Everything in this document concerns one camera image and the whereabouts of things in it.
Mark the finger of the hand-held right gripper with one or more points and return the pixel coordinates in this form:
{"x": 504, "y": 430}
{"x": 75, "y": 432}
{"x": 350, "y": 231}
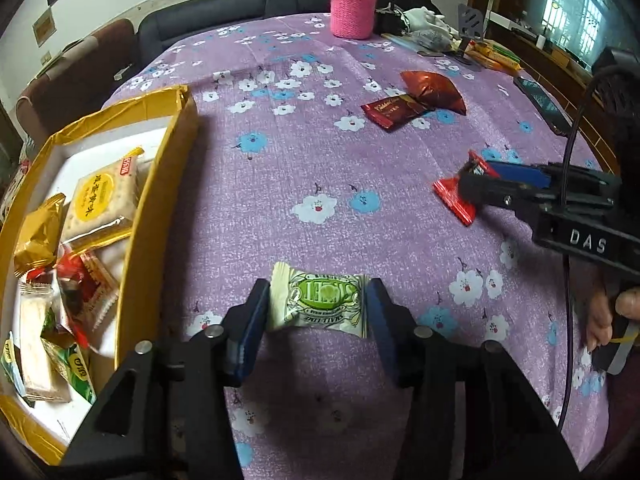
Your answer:
{"x": 495, "y": 191}
{"x": 520, "y": 172}

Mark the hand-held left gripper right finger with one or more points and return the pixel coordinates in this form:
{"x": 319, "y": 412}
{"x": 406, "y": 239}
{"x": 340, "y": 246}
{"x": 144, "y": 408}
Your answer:
{"x": 382, "y": 330}

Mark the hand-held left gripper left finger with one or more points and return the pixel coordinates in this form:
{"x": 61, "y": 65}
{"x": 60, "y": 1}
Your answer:
{"x": 250, "y": 330}

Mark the bright red snack packet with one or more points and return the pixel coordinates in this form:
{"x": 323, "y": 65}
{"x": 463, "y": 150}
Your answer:
{"x": 452, "y": 195}

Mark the pale green candy packet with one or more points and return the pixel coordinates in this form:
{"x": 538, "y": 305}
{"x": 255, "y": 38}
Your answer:
{"x": 320, "y": 297}

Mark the yellow-taped cardboard box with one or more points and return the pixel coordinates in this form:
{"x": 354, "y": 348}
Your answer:
{"x": 150, "y": 160}

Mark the green triangular snack packet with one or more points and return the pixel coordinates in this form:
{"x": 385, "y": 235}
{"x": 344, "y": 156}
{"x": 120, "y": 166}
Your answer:
{"x": 75, "y": 367}
{"x": 9, "y": 360}

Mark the person's right hand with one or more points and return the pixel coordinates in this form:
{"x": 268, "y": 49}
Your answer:
{"x": 600, "y": 317}

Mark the black phone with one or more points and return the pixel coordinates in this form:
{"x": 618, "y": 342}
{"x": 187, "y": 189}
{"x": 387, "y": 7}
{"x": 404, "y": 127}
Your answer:
{"x": 542, "y": 102}

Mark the shiny red pouch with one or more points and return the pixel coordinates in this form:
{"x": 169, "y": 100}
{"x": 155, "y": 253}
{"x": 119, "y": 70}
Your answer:
{"x": 435, "y": 90}

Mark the orange snack packets on table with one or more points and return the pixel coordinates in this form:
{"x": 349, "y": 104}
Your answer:
{"x": 495, "y": 55}

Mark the dark red flat packet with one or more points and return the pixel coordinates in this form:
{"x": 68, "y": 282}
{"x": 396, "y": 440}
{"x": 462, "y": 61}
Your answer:
{"x": 397, "y": 111}

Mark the grey metal stand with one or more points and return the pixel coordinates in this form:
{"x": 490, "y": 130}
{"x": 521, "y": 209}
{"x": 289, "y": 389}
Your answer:
{"x": 471, "y": 20}

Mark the red and white snack packet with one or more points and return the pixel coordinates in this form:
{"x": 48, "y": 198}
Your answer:
{"x": 87, "y": 290}

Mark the window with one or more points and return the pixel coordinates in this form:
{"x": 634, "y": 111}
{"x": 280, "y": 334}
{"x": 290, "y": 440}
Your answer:
{"x": 575, "y": 5}

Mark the white crumpled cloth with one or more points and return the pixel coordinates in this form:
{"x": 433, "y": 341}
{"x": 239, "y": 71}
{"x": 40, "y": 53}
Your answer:
{"x": 425, "y": 17}

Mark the yellow cracker packet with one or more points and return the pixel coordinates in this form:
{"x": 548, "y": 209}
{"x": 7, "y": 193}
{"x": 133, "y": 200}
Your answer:
{"x": 102, "y": 200}

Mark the small black bag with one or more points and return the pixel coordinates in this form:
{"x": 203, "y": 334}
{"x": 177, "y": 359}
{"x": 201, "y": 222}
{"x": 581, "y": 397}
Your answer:
{"x": 391, "y": 21}

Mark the white wafer packet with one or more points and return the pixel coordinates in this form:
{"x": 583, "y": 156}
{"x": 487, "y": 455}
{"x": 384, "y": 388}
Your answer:
{"x": 37, "y": 345}

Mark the golden orange snack packet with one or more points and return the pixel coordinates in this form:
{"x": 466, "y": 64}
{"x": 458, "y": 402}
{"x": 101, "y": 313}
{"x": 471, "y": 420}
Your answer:
{"x": 40, "y": 235}

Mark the pink sleeved bottle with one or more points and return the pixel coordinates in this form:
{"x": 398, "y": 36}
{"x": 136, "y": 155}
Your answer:
{"x": 352, "y": 7}

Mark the brown armchair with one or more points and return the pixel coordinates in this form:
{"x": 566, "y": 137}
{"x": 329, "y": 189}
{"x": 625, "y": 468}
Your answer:
{"x": 75, "y": 75}

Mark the black leather sofa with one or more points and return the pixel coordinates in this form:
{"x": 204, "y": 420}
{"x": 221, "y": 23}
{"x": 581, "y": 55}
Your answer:
{"x": 225, "y": 15}

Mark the wall socket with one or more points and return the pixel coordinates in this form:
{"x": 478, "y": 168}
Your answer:
{"x": 46, "y": 56}

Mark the yellow wall sign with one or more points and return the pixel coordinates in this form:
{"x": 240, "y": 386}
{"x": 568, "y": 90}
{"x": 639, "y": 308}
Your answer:
{"x": 43, "y": 25}

